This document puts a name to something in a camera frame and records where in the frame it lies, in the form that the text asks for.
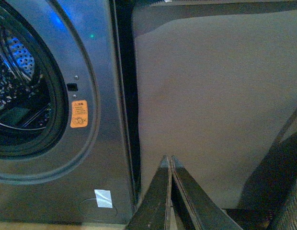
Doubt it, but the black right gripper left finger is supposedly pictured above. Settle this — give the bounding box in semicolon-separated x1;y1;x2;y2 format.
126;156;172;230

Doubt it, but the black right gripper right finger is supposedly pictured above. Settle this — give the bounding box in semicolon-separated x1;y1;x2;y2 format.
171;156;242;230

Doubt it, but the grey front-load washing machine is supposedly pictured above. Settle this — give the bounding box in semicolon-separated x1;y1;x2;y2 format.
0;0;139;224

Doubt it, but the white tape patch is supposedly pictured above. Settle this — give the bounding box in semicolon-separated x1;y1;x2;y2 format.
94;189;113;208

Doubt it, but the woven laundry basket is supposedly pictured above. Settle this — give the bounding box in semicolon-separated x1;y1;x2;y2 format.
267;179;297;230

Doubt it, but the orange warning sticker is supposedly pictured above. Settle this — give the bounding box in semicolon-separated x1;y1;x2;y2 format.
70;100;88;128

